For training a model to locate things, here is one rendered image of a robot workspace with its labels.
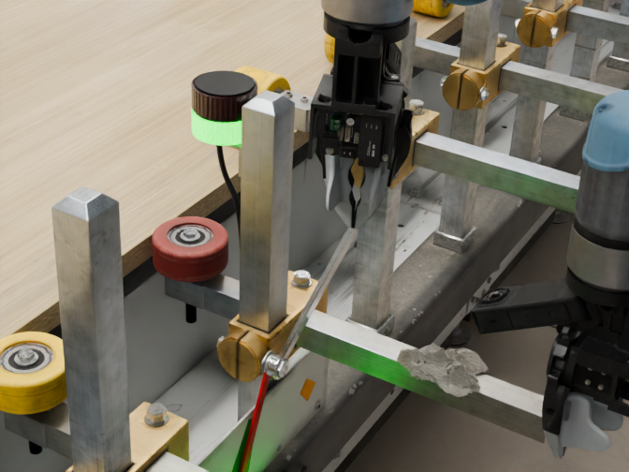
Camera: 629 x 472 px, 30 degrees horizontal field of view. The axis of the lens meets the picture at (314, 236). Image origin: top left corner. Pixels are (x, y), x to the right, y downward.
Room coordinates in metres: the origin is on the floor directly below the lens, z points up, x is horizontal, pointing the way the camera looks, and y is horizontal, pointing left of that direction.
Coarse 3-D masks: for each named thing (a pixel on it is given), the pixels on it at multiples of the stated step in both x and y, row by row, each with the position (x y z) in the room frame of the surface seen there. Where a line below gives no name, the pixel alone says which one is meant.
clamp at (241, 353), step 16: (288, 272) 1.04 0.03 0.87; (288, 288) 1.01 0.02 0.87; (304, 288) 1.01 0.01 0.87; (288, 304) 0.98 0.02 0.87; (304, 304) 0.98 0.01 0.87; (320, 304) 1.00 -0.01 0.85; (288, 320) 0.95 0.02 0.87; (224, 336) 0.94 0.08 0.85; (240, 336) 0.92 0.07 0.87; (256, 336) 0.92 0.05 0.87; (272, 336) 0.92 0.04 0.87; (224, 352) 0.92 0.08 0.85; (240, 352) 0.91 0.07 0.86; (256, 352) 0.91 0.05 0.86; (224, 368) 0.92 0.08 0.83; (240, 368) 0.91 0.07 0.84; (256, 368) 0.90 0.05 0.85
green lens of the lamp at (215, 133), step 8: (192, 112) 0.97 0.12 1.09; (192, 120) 0.97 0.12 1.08; (200, 120) 0.95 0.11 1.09; (192, 128) 0.97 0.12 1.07; (200, 128) 0.95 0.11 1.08; (208, 128) 0.95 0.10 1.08; (216, 128) 0.95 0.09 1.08; (224, 128) 0.95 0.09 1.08; (232, 128) 0.95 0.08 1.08; (240, 128) 0.95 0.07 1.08; (200, 136) 0.95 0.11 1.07; (208, 136) 0.95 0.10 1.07; (216, 136) 0.95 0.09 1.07; (224, 136) 0.95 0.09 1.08; (232, 136) 0.95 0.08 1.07; (240, 136) 0.95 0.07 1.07; (216, 144) 0.95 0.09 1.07; (224, 144) 0.95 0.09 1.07; (232, 144) 0.95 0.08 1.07
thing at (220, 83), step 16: (208, 80) 0.98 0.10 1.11; (224, 80) 0.98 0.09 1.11; (240, 80) 0.98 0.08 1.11; (224, 96) 0.95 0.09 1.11; (240, 144) 0.95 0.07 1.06; (224, 160) 0.98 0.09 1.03; (240, 160) 0.95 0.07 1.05; (224, 176) 0.97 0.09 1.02; (240, 176) 0.95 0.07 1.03; (240, 208) 0.96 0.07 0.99; (240, 224) 0.96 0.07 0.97
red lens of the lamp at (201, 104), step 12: (240, 72) 1.00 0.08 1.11; (192, 84) 0.97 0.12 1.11; (192, 96) 0.96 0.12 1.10; (204, 96) 0.95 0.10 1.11; (216, 96) 0.95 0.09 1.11; (240, 96) 0.95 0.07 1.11; (252, 96) 0.96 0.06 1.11; (192, 108) 0.96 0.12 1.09; (204, 108) 0.95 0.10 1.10; (216, 108) 0.95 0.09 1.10; (228, 108) 0.95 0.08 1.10; (240, 108) 0.95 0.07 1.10; (228, 120) 0.95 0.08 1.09
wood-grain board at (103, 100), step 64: (0, 0) 1.70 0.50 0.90; (64, 0) 1.71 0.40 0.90; (128, 0) 1.72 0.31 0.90; (192, 0) 1.74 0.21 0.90; (256, 0) 1.75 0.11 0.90; (320, 0) 1.77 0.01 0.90; (0, 64) 1.46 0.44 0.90; (64, 64) 1.47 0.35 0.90; (128, 64) 1.49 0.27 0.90; (192, 64) 1.50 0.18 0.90; (256, 64) 1.51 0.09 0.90; (320, 64) 1.52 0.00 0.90; (0, 128) 1.27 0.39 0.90; (64, 128) 1.28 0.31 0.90; (128, 128) 1.29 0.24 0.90; (0, 192) 1.12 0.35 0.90; (64, 192) 1.13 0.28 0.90; (128, 192) 1.14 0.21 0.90; (192, 192) 1.14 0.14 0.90; (0, 256) 0.99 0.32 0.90; (128, 256) 1.02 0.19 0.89; (0, 320) 0.88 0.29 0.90
